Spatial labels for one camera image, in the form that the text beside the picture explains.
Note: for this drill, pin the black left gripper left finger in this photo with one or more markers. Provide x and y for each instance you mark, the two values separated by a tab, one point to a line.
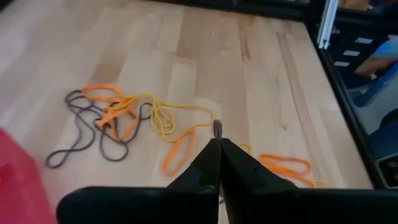
140	205

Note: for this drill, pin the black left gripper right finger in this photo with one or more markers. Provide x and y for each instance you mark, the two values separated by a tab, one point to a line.
280	205

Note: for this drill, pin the orange rubber band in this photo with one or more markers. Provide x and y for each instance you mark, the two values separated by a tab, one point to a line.
115	115
286	158
174	152
101	87
295	179

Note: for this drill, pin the grey rubber band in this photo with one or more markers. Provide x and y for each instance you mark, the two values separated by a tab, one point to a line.
78	127

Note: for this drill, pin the pile of rubber bands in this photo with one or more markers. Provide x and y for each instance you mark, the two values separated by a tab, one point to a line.
192	106

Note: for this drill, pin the black box with grey rim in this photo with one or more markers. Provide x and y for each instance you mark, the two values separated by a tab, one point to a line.
388	171

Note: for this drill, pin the pink plastic basket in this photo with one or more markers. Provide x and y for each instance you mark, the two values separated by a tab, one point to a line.
18	186

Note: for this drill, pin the person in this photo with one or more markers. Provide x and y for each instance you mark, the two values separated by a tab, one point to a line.
382	49

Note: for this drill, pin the black table frame rail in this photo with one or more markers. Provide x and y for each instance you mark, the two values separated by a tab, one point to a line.
348	109
248	7

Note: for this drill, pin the aluminium frame post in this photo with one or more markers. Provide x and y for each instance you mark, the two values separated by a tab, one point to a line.
328	25

